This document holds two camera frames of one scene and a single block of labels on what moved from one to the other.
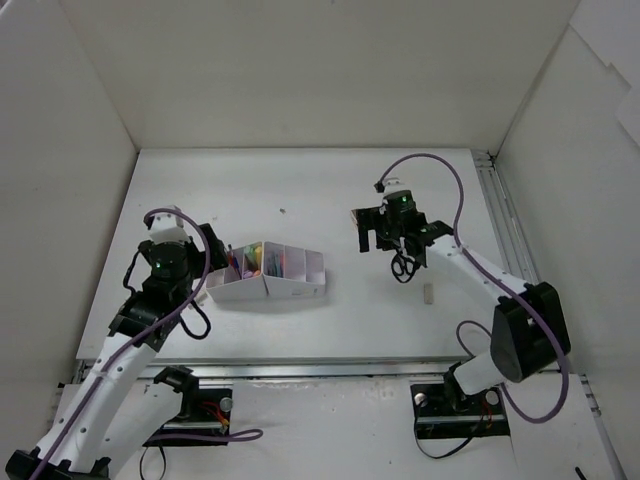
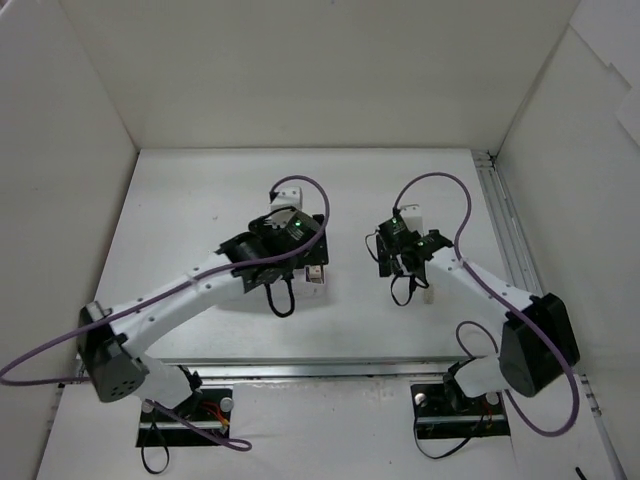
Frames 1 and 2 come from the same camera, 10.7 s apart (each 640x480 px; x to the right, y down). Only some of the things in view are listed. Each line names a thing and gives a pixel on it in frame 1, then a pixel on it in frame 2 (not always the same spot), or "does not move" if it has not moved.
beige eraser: x=428 y=293 does not move
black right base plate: x=435 y=418 does not move
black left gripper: x=213 y=247 to x=310 y=250
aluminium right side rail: x=502 y=218 does not move
